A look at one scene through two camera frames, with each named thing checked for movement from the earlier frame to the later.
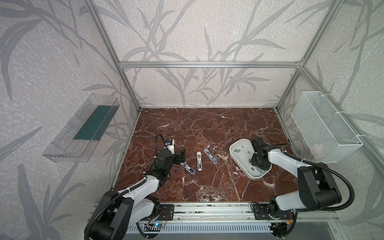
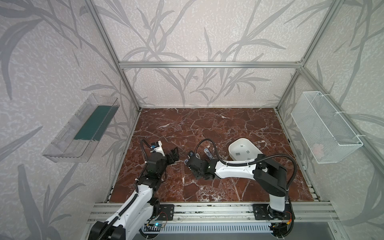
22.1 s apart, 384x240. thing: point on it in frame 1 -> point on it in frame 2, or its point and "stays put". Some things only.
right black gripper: [256, 162] -> [192, 163]
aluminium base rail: [239, 212] stays put
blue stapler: [213, 159] stays put
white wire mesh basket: [327, 136] stays put
